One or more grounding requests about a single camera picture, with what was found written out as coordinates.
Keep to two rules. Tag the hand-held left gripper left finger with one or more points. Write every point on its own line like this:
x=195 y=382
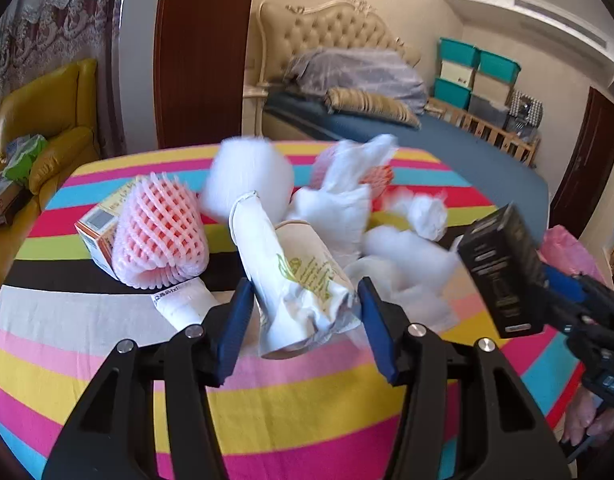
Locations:
x=234 y=325

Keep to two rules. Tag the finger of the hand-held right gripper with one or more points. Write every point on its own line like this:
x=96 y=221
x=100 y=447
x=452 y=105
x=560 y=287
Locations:
x=562 y=280
x=572 y=317

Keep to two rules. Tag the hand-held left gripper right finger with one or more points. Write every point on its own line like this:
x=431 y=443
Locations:
x=379 y=330

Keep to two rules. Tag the bin with pink bag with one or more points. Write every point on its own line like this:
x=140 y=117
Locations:
x=572 y=252

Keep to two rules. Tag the black cardboard box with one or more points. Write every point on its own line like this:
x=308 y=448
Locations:
x=502 y=275

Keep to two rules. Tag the white paper cup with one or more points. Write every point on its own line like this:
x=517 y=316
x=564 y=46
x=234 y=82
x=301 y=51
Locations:
x=292 y=280

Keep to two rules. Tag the white tissue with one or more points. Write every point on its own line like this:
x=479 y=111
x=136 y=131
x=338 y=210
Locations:
x=429 y=215

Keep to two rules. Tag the orange foam fruit net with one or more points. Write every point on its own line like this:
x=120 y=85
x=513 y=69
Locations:
x=379 y=180

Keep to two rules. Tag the striped colourful tablecloth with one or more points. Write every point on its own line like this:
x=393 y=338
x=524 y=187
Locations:
x=297 y=410

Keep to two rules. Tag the pink foam fruit net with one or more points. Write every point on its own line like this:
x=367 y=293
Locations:
x=159 y=232

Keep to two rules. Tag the dark wooden door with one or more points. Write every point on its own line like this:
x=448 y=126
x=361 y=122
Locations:
x=589 y=160

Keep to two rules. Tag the white plastic bag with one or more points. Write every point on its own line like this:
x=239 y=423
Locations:
x=344 y=195

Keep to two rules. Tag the blue mattress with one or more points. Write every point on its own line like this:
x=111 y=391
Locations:
x=467 y=160

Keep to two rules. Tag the orange and white carton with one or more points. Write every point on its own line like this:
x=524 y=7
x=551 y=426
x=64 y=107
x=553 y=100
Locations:
x=97 y=232

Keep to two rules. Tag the houndstooth fabric bag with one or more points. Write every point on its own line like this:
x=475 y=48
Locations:
x=526 y=106

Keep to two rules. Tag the grey clear storage box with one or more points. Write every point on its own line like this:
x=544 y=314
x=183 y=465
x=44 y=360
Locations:
x=487 y=110

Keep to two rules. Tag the beige storage box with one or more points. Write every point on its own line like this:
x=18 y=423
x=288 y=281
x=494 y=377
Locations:
x=493 y=87
x=457 y=72

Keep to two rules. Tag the cream nightstand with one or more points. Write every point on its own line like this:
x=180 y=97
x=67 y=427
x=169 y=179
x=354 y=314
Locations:
x=253 y=110

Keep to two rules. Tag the teal storage box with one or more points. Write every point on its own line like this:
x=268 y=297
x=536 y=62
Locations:
x=452 y=92
x=499 y=66
x=457 y=52

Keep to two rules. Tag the striped beige pillow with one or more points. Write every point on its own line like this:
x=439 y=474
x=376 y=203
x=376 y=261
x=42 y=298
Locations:
x=372 y=105

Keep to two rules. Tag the light blue duvet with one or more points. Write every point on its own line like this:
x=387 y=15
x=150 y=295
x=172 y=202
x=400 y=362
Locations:
x=357 y=72

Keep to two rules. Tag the ceiling air vent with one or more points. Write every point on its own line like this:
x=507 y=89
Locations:
x=562 y=17

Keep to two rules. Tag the flat cardboard box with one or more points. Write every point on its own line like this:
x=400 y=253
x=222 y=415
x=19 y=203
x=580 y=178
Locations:
x=4 y=195

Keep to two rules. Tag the green and white packet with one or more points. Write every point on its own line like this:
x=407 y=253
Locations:
x=24 y=157

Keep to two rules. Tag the yellow leather armchair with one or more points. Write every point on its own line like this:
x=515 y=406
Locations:
x=47 y=110

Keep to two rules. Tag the lace patterned curtain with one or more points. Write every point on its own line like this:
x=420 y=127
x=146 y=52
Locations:
x=52 y=20

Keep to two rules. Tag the cream tufted bed frame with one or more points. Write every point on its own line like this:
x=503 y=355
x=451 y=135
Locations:
x=332 y=27

